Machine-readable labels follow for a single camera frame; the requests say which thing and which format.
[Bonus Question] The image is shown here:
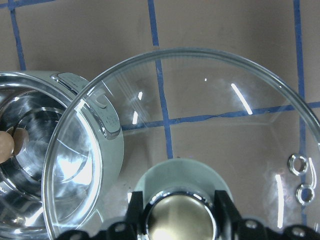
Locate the glass pot lid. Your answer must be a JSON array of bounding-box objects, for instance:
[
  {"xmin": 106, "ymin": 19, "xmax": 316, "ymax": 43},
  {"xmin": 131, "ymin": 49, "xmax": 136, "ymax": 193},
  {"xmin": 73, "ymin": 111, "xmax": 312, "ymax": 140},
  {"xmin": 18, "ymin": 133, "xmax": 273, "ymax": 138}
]
[{"xmin": 54, "ymin": 48, "xmax": 320, "ymax": 240}]

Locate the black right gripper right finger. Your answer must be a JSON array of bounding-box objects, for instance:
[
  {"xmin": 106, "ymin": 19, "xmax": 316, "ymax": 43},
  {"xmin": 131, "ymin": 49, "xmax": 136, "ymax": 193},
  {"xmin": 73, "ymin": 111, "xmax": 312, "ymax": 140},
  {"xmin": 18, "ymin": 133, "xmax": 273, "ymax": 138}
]
[{"xmin": 214, "ymin": 190, "xmax": 242, "ymax": 240}]

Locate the pale green cooking pot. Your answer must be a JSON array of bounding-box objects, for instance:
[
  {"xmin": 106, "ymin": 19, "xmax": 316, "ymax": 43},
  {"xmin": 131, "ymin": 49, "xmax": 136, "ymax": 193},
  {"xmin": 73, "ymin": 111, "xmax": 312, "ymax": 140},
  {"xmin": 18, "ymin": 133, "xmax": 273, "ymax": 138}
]
[{"xmin": 0, "ymin": 71, "xmax": 124, "ymax": 240}]

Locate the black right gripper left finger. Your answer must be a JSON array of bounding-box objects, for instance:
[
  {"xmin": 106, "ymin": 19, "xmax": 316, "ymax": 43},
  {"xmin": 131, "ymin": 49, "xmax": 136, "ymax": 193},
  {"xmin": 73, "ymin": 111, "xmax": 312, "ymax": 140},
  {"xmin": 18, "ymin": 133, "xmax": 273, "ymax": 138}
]
[{"xmin": 124, "ymin": 191, "xmax": 144, "ymax": 240}]

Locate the brown egg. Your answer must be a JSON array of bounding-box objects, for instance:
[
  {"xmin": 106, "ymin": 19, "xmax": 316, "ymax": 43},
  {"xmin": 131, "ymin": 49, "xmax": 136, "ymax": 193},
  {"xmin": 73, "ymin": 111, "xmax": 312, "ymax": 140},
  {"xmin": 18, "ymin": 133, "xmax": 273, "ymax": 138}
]
[{"xmin": 0, "ymin": 131, "xmax": 15, "ymax": 164}]

